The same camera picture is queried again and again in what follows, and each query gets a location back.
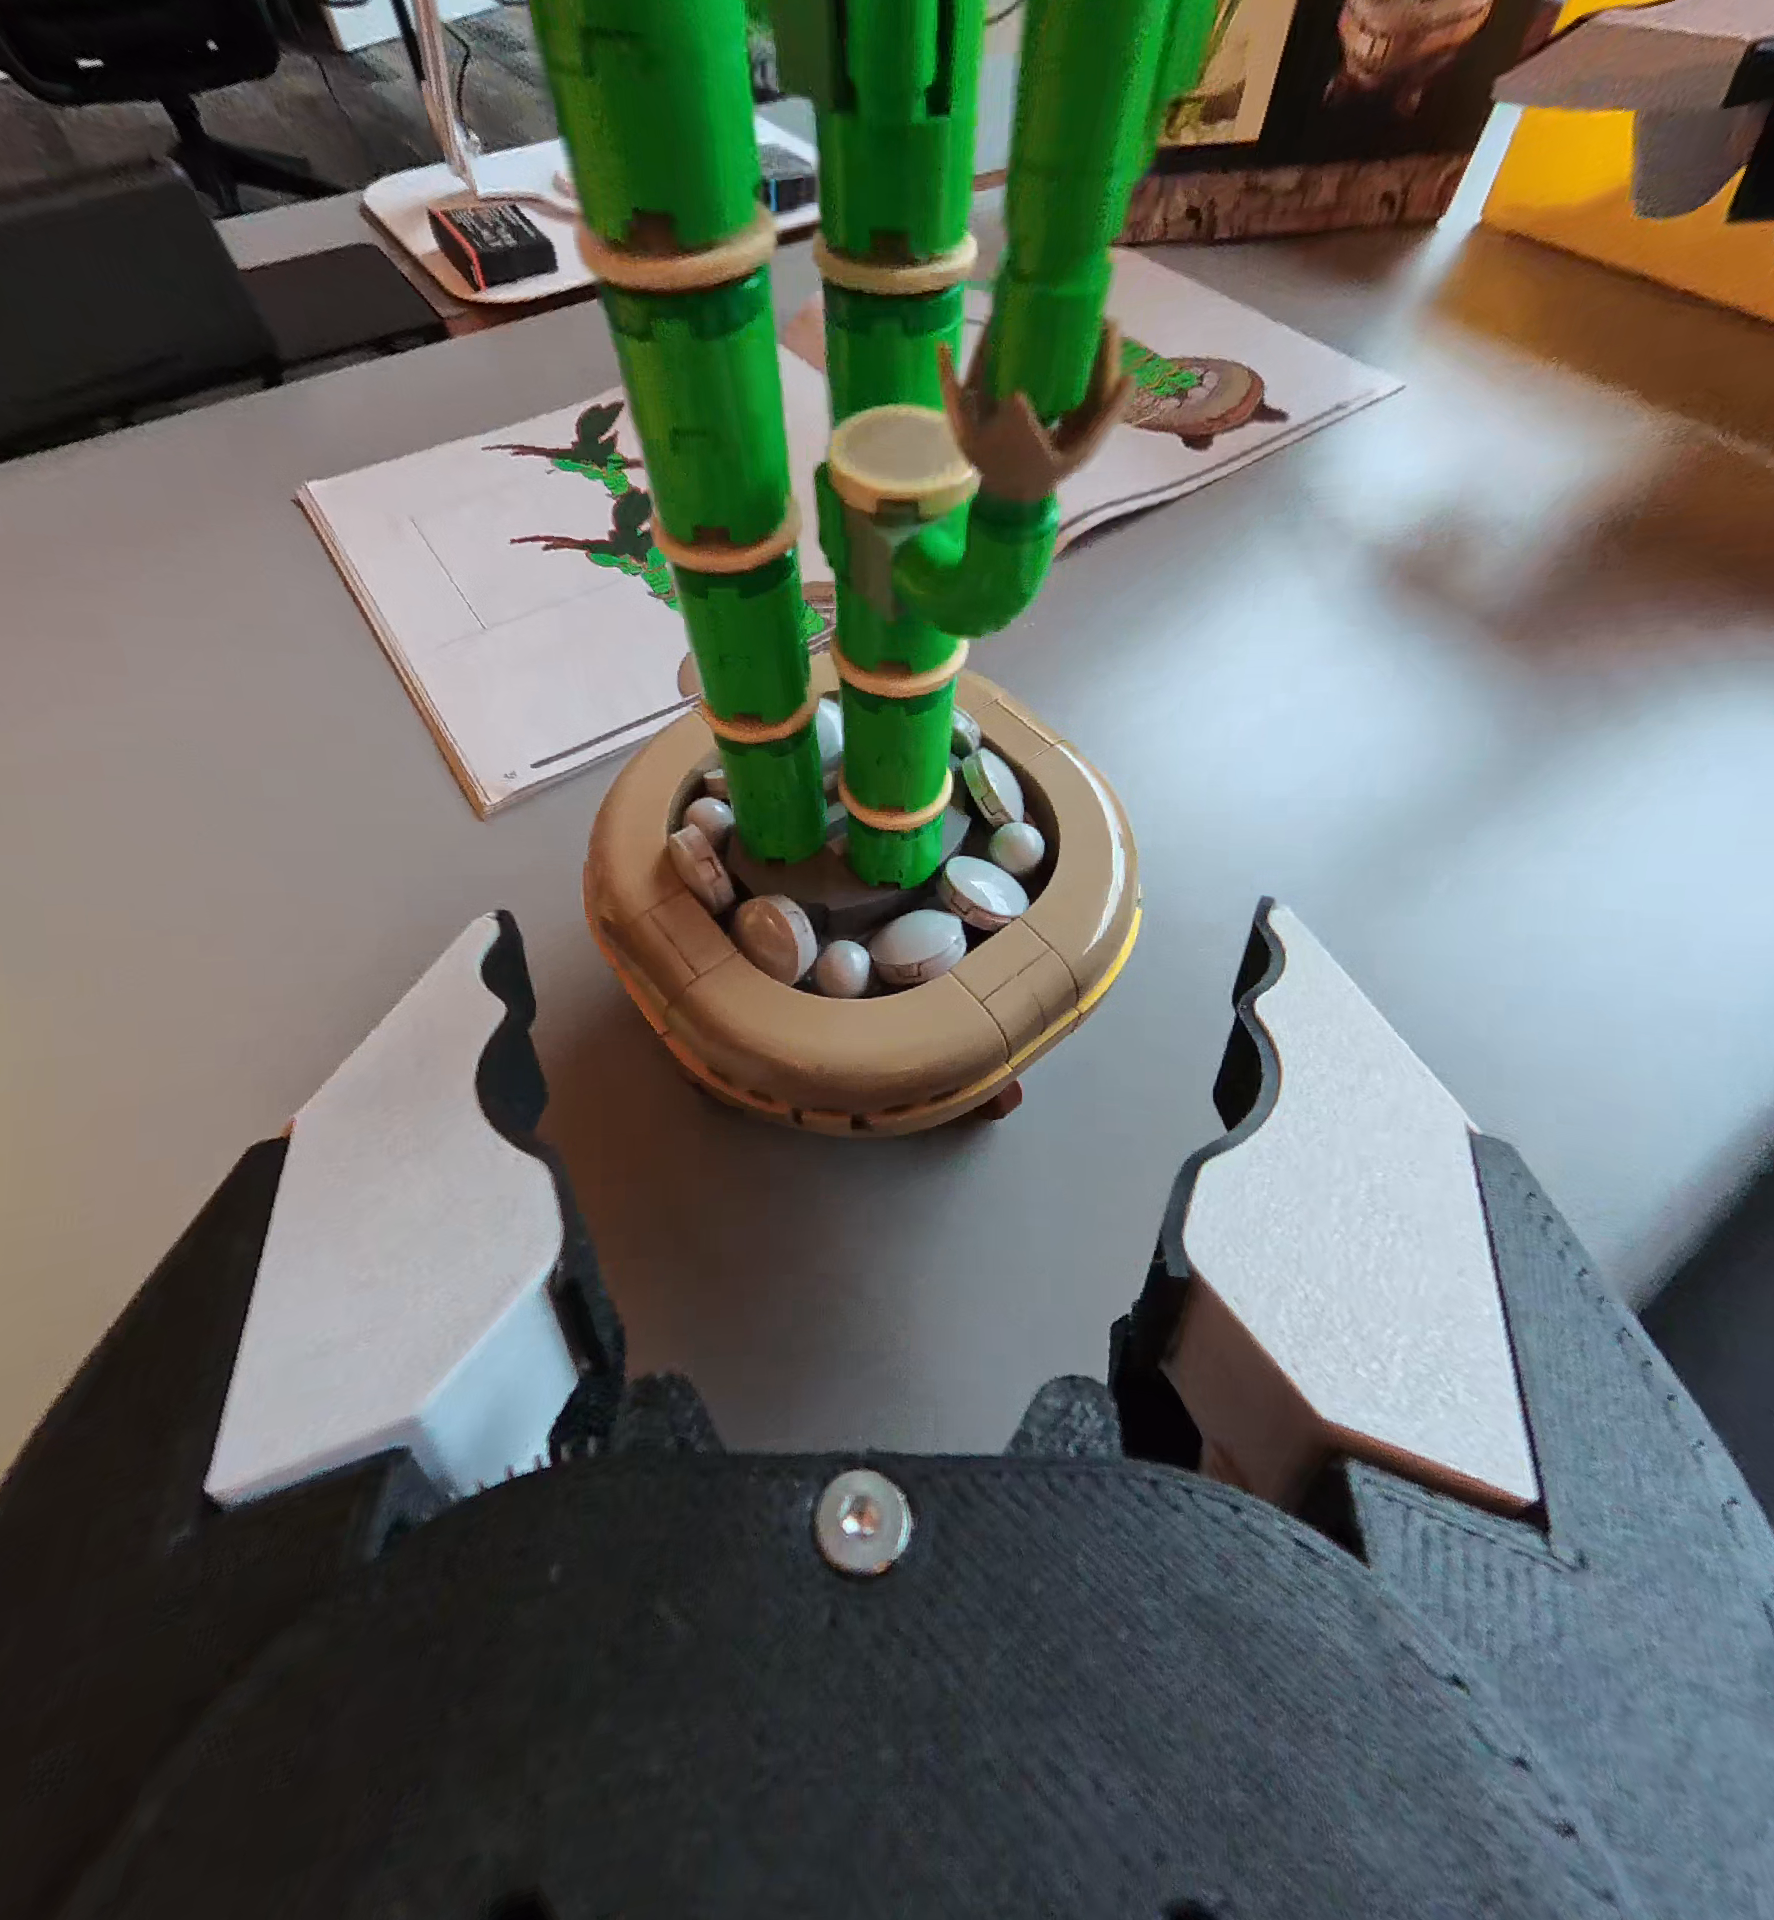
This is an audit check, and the green lego bamboo plant model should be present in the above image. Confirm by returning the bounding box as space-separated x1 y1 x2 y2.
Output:
527 0 1235 1138

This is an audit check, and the lego instruction booklet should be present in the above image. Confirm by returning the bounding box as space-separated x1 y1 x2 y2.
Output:
295 248 1405 819

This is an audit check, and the yellow parts bin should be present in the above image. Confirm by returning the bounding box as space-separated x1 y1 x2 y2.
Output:
1480 105 1774 354

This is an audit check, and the black office chair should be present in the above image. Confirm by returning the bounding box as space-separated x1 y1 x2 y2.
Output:
0 158 445 474
0 0 287 213

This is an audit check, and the black battery with red edge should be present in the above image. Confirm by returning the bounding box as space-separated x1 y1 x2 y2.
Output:
425 203 559 287

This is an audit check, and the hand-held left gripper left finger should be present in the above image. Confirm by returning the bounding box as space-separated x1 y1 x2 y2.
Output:
204 910 625 1507

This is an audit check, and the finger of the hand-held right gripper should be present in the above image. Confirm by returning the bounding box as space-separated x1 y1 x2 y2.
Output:
1488 15 1774 224

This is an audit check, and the black lego set box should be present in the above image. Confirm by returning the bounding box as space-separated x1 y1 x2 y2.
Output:
1119 0 1564 250

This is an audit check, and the white stand base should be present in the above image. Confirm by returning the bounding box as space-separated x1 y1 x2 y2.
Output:
362 0 829 308

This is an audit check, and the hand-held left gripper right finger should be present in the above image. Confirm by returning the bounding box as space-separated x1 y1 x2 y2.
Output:
1112 898 1544 1512

